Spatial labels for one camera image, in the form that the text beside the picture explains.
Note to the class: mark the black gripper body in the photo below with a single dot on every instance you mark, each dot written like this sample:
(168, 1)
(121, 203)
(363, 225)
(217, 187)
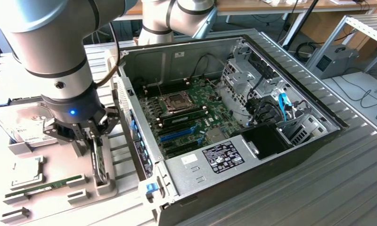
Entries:
(69, 110)

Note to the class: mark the graphics card with metal bracket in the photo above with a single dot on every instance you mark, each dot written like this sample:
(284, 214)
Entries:
(100, 160)

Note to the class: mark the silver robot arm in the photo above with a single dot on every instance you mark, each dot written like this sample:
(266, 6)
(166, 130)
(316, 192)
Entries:
(49, 35)

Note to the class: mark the silver hard disk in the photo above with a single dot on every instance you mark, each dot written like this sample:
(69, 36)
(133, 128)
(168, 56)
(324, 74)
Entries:
(14, 117)

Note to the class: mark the green motherboard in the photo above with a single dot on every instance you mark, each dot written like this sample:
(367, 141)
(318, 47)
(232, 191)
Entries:
(149, 110)

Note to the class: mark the grey parts rack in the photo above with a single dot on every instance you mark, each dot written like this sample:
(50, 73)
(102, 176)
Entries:
(56, 169)

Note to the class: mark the silver CPU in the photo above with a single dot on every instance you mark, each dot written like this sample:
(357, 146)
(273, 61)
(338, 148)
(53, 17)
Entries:
(26, 171)

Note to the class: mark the socket locking lever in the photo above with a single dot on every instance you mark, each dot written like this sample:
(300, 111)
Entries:
(158, 89)

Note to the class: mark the blue expansion slot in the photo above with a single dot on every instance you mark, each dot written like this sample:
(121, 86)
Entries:
(176, 134)

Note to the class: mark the green RAM stick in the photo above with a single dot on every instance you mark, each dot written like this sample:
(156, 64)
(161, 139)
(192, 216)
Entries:
(65, 181)

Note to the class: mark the dark RAM stick with label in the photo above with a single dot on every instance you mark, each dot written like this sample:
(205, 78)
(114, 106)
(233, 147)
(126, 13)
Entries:
(178, 120)

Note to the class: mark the CPU socket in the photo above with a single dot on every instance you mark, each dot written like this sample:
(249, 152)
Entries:
(176, 102)

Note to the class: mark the blue case latch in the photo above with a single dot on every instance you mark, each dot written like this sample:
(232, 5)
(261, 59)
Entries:
(150, 188)

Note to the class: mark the grey power supply unit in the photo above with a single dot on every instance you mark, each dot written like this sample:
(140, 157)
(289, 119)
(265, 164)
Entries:
(188, 174)

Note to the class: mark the grey chipset heatsink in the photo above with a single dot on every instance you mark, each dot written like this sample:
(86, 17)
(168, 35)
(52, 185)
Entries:
(216, 136)

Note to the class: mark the silver disk bay cage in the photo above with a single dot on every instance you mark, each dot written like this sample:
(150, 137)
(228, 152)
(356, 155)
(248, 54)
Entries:
(238, 77)

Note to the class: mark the open black PC case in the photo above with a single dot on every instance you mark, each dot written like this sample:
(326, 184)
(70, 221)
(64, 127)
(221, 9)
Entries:
(269, 179)

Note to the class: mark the black stand pole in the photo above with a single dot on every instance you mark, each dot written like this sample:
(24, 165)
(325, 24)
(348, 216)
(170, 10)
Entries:
(304, 18)

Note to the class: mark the grey control box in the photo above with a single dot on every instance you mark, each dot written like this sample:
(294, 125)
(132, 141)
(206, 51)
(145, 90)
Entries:
(336, 63)

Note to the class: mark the wooden desk white frame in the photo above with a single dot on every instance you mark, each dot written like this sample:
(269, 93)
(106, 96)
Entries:
(269, 7)
(133, 9)

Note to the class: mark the aluminium frame table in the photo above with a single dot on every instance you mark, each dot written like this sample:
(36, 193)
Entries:
(363, 26)

